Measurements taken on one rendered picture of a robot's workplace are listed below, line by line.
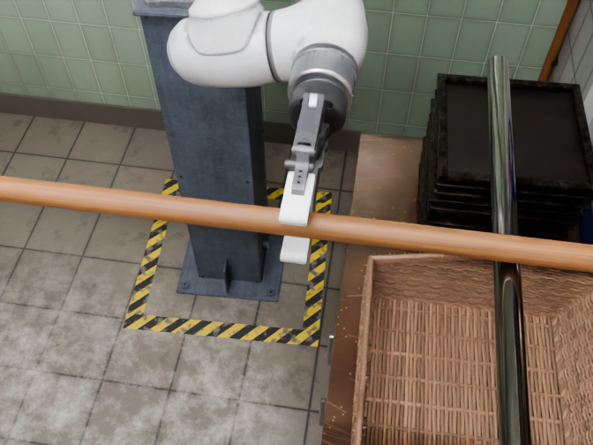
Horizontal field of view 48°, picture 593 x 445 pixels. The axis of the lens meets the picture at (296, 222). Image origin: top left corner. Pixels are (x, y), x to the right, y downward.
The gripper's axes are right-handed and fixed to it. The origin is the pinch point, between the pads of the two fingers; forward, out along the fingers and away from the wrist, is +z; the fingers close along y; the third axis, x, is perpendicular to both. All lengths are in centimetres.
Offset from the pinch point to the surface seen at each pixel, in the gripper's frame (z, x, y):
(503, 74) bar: -30.6, -24.5, 1.5
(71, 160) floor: -102, 98, 119
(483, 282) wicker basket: -28, -33, 50
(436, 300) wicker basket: -27, -25, 59
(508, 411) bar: 18.0, -23.4, 1.6
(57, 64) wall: -122, 103, 93
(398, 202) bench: -54, -16, 61
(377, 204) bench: -52, -11, 61
